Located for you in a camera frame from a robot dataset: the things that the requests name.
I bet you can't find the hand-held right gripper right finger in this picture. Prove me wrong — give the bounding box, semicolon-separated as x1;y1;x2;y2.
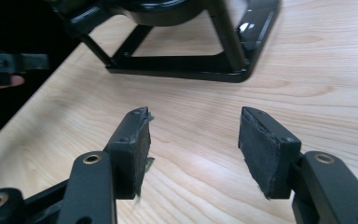
238;105;302;201

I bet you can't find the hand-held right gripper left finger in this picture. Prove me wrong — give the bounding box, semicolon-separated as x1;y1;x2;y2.
106;106;156;201

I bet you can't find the red and black shoe rack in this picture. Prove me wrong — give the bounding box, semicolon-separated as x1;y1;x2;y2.
49;0;282;84

